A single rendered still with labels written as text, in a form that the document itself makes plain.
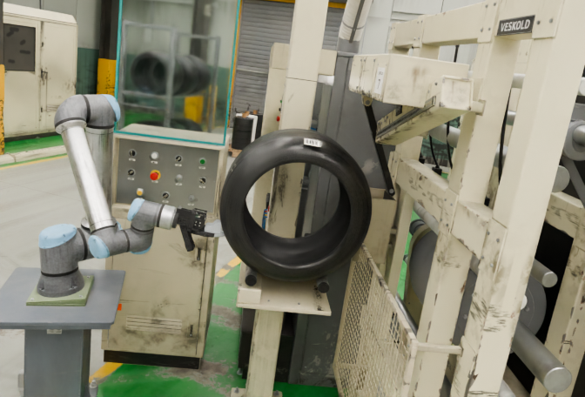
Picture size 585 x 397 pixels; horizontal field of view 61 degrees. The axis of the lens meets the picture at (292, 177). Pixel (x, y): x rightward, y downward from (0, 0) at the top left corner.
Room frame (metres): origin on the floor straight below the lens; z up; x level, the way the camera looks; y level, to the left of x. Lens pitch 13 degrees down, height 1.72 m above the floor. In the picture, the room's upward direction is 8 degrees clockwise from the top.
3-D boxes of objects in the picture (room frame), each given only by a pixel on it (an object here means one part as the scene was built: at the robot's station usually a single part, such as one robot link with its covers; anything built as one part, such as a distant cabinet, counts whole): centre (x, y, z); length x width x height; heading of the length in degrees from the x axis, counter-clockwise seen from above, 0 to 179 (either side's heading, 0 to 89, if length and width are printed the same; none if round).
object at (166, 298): (2.57, 0.65, 0.63); 0.56 x 0.41 x 1.27; 95
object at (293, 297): (1.91, -0.02, 0.80); 0.37 x 0.36 x 0.02; 95
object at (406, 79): (1.81, -0.33, 1.71); 0.61 x 0.25 x 0.15; 5
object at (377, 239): (2.16, -0.38, 1.05); 0.20 x 0.15 x 0.30; 5
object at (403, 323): (1.71, -0.37, 0.65); 0.90 x 0.02 x 0.70; 5
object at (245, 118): (8.93, 0.94, 0.38); 1.20 x 0.80 x 0.76; 173
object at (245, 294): (1.90, 0.12, 0.84); 0.36 x 0.09 x 0.06; 5
